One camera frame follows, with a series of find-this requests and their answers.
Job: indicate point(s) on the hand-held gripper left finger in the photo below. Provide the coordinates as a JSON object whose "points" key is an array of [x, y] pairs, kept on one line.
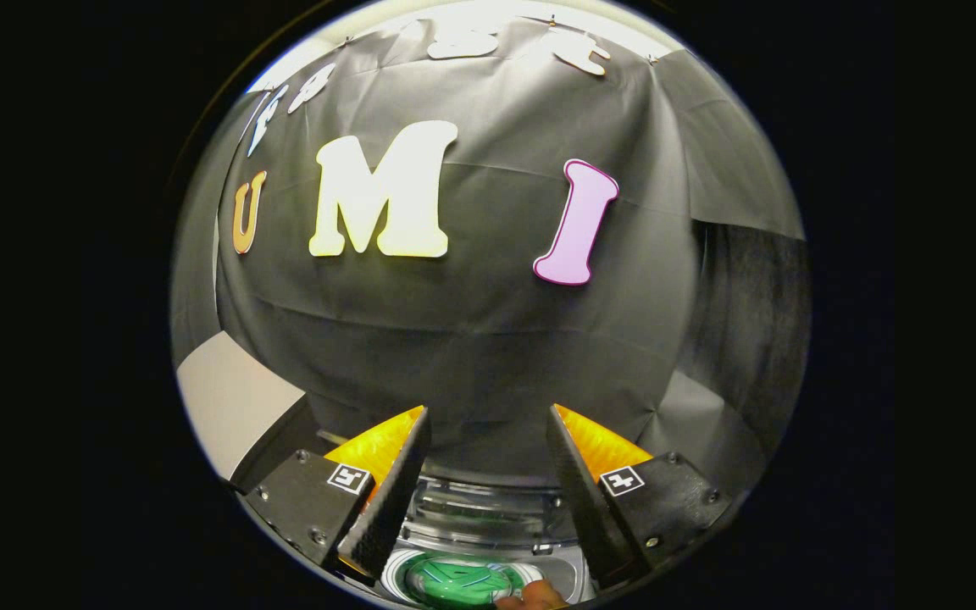
{"points": [[395, 500]]}

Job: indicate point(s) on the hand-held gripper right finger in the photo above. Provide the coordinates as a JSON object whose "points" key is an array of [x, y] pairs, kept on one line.
{"points": [[581, 500]]}

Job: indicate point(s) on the grey washing machine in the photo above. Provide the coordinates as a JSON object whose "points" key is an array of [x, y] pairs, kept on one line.
{"points": [[560, 568]]}

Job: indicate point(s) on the dark washing machine lid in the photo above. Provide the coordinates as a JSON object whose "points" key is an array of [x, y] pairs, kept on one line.
{"points": [[488, 508]]}

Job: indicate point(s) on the green polo shirt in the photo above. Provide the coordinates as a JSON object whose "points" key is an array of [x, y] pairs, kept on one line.
{"points": [[463, 585]]}

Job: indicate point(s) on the black backdrop cloth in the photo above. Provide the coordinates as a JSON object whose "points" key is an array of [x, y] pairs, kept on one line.
{"points": [[488, 339]]}

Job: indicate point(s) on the grey cabinet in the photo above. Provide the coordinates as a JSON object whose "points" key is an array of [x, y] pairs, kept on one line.
{"points": [[234, 398]]}

